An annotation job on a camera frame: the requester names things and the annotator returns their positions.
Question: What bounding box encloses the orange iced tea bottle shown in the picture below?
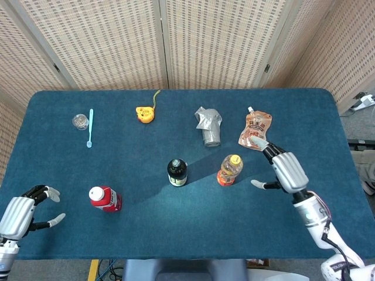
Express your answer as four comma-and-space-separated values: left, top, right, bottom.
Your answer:
216, 154, 244, 187

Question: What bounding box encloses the woven folding screen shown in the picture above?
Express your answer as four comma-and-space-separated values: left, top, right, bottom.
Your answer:
0, 0, 375, 184

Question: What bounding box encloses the yellow tape measure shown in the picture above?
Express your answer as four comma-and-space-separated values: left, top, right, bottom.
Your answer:
135, 90, 161, 125

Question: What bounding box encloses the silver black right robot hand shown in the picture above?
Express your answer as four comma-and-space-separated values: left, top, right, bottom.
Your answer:
250, 135, 310, 196

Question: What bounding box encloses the blue floor cable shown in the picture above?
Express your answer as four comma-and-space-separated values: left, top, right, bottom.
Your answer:
98, 259, 118, 281

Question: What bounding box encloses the light blue plastic spoon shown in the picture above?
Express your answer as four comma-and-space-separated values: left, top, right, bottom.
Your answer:
86, 108, 94, 149

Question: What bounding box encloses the red juice bottle white cap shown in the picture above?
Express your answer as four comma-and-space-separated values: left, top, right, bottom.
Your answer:
88, 185, 123, 213

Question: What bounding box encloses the dark tea bottle black cap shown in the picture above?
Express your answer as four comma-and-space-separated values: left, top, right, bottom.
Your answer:
166, 158, 189, 187

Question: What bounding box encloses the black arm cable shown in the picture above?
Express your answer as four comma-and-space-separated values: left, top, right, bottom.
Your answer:
321, 227, 354, 281

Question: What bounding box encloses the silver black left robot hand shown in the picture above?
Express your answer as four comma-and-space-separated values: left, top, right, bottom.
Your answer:
0, 184, 66, 242

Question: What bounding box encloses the brown cardboard piece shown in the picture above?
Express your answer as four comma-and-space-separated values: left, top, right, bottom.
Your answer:
246, 259, 270, 268

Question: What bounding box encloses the orange spout pouch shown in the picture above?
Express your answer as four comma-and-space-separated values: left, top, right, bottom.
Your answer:
237, 106, 273, 152

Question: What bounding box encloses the small clear plastic cup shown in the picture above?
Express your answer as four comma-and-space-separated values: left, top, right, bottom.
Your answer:
71, 114, 89, 130

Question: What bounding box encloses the blue table cover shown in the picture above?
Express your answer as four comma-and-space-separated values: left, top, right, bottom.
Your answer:
0, 88, 375, 261

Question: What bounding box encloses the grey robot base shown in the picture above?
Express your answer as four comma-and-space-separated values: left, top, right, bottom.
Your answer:
122, 259, 248, 281

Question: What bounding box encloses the yellow floor tape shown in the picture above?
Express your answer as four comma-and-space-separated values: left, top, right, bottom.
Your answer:
87, 259, 100, 281

